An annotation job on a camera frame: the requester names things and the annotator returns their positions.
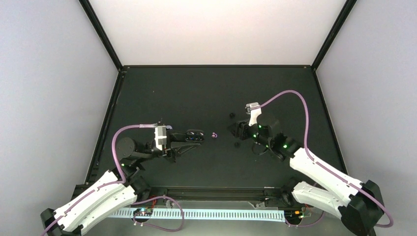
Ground lilac earbud charging case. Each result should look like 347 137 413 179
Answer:
166 126 205 143

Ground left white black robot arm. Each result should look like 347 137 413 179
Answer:
41 123 205 236

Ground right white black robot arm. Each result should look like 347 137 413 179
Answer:
227 119 384 236

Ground left electronics board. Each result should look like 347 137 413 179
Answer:
133 208 153 218

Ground electronics board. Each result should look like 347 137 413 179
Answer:
133 208 153 218
284 210 312 219

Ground right electronics board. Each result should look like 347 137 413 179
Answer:
284 210 312 219

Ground clear plastic sheet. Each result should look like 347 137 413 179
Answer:
247 200 369 236

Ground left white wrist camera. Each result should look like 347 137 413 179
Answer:
154 125 167 151

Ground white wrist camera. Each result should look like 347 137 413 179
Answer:
245 102 262 126
154 125 167 151

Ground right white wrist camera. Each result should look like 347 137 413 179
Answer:
245 102 262 126

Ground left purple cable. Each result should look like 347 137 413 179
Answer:
40 123 164 236

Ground purple cable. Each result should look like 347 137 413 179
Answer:
252 89 394 228
40 123 164 236

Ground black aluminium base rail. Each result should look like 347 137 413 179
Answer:
147 186 292 201

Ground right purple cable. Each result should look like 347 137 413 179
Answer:
252 89 394 228

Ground white slotted cable duct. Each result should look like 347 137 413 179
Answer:
109 207 285 223

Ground left black frame post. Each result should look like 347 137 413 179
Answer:
79 0 123 71

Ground black frame post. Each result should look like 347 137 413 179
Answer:
311 0 357 72
79 0 123 71

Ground right black frame post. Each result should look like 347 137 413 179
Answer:
311 0 357 72

